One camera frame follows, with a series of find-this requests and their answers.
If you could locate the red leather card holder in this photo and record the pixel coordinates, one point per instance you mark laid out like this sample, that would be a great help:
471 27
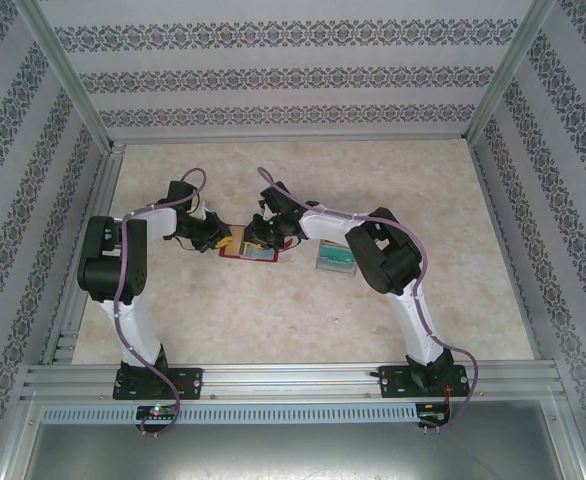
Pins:
260 254

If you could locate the teal card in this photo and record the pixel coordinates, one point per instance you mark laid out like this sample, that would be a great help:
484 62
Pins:
338 255

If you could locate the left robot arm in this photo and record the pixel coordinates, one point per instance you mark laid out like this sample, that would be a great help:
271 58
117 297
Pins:
133 330

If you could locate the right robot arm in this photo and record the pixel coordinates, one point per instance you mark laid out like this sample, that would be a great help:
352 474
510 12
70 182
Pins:
418 325

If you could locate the gold card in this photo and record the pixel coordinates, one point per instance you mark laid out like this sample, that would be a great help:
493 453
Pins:
237 240

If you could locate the clear plastic tray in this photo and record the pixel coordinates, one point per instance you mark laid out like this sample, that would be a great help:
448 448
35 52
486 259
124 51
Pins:
335 270

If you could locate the left controller circuit board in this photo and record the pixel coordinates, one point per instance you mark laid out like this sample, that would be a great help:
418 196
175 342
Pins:
158 412

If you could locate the controller circuit board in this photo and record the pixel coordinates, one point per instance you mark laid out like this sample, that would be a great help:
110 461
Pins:
158 412
433 416

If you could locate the grey metal sheet panel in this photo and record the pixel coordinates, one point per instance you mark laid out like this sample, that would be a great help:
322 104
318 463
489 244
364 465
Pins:
293 455

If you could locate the right controller circuit board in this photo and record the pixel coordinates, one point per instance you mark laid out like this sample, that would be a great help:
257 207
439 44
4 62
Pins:
433 416

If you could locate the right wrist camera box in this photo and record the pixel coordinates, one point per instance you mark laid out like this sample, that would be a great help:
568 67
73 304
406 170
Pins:
263 204

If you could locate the aluminium frame cross beam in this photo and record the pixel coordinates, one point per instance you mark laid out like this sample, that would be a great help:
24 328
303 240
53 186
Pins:
293 140

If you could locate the aluminium side rail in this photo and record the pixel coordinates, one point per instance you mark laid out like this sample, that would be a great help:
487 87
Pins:
100 200
492 210

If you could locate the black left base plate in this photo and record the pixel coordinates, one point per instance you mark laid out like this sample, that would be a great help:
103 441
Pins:
193 382

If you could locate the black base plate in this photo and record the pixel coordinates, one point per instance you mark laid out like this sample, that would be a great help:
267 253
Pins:
193 382
390 382

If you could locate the aluminium mounting rail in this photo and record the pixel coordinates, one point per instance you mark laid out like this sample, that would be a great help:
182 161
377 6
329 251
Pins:
293 382

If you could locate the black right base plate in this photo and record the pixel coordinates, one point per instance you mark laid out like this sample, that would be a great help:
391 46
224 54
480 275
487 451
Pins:
390 382

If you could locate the aluminium frame post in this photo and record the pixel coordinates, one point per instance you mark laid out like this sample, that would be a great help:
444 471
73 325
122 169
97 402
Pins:
508 75
578 440
15 440
67 75

